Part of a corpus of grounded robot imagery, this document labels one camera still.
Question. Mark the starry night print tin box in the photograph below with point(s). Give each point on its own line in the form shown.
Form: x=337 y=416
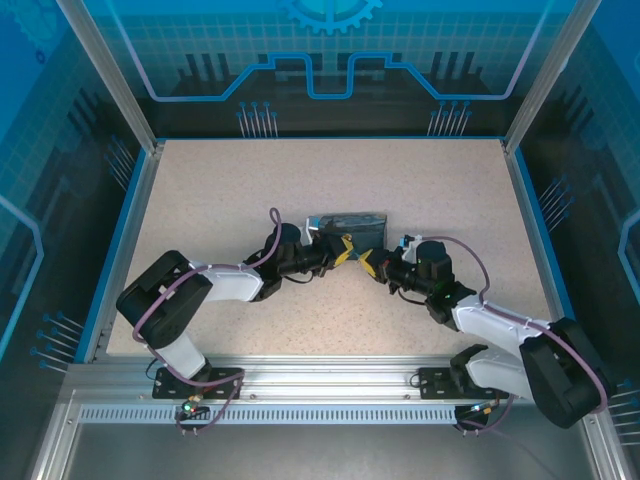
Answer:
x=357 y=225

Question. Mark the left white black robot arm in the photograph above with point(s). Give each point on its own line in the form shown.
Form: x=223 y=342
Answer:
x=230 y=285

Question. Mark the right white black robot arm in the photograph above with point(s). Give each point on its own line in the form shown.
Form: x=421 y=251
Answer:
x=490 y=320

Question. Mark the small connector with yellow plug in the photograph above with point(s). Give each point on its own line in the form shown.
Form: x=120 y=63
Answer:
x=481 y=410

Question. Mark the small connector with green light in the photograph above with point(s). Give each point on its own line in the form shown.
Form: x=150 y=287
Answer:
x=192 y=406

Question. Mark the blue printed acrylic back panel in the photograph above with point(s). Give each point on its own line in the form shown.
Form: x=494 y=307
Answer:
x=325 y=45

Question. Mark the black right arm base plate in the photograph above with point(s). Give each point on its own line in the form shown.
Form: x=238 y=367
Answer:
x=435 y=384

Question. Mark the aluminium mounting rail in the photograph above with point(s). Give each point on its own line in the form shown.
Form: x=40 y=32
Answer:
x=325 y=380

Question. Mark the aluminium table side rail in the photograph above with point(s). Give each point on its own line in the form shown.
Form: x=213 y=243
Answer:
x=135 y=225
x=540 y=240

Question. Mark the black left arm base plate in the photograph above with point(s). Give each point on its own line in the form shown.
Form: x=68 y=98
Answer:
x=225 y=385

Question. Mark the aluminium frame post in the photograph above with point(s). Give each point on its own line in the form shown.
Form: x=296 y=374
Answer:
x=545 y=80
x=115 y=80

